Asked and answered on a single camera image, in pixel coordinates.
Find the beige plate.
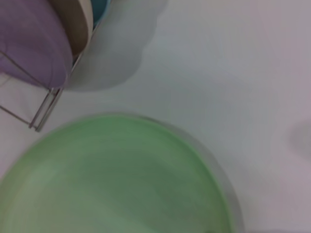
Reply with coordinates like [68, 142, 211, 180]
[48, 0, 94, 56]

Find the clear acrylic plate rack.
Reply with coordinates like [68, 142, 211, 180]
[0, 21, 103, 133]

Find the light green plate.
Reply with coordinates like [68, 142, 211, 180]
[0, 113, 243, 233]

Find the lilac plate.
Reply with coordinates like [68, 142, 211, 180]
[0, 0, 73, 88]

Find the light blue plate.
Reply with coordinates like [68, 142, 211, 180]
[91, 0, 112, 26]

